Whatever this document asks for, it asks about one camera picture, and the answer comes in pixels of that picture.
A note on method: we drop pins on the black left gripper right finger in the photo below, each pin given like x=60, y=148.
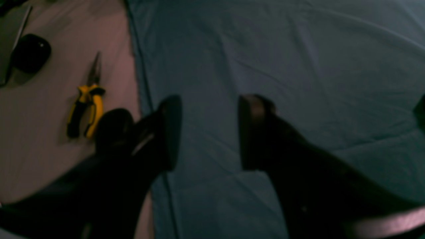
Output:
x=321, y=196

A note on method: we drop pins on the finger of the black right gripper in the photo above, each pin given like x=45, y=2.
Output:
x=111, y=127

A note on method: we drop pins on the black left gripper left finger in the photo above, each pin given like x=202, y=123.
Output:
x=102, y=196

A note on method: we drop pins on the black computer mouse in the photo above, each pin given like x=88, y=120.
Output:
x=30, y=54

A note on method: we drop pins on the teal table cloth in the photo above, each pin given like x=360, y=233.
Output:
x=347, y=74

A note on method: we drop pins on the yellow handled pliers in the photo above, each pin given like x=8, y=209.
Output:
x=90, y=96

